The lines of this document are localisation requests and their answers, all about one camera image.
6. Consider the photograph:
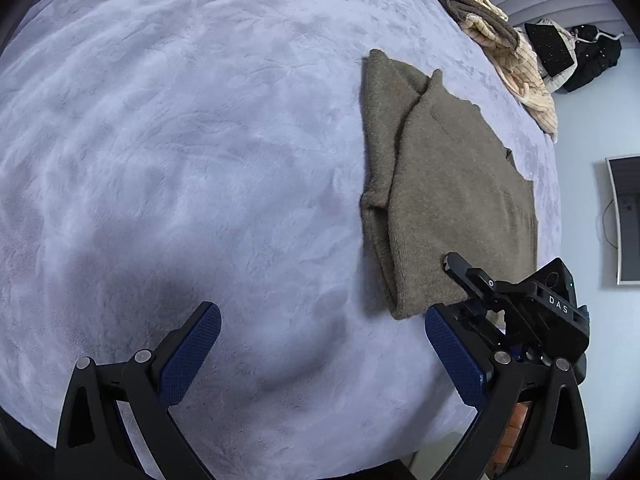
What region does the olive brown knit sweater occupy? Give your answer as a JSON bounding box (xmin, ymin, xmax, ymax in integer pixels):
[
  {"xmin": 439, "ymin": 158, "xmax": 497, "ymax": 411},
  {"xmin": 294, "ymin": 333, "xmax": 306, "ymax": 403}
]
[{"xmin": 360, "ymin": 50, "xmax": 538, "ymax": 320}]

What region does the black clothing pile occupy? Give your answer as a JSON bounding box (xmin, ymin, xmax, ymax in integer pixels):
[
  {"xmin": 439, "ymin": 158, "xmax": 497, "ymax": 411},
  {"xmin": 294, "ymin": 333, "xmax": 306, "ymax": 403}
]
[{"xmin": 563, "ymin": 24, "xmax": 624, "ymax": 92}]

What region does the cream striped knit garment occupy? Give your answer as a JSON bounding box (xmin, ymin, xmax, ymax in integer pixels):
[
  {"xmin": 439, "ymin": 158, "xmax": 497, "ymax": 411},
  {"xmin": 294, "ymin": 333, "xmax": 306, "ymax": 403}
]
[{"xmin": 480, "ymin": 25, "xmax": 559, "ymax": 141}]

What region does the black sparkly garment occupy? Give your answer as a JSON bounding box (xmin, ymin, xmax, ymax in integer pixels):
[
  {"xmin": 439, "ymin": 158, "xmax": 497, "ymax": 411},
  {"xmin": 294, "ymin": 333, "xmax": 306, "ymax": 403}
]
[{"xmin": 524, "ymin": 21, "xmax": 575, "ymax": 77}]

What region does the lavender plush bed blanket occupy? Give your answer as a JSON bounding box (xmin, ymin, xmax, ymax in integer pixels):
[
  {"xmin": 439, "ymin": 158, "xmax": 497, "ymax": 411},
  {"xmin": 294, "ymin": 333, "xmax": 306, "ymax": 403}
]
[{"xmin": 1, "ymin": 0, "xmax": 561, "ymax": 479}]

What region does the wall-mounted monitor screen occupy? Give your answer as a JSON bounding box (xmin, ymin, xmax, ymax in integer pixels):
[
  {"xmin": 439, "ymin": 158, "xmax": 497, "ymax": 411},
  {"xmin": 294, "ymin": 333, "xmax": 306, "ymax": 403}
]
[{"xmin": 606, "ymin": 155, "xmax": 640, "ymax": 285}]

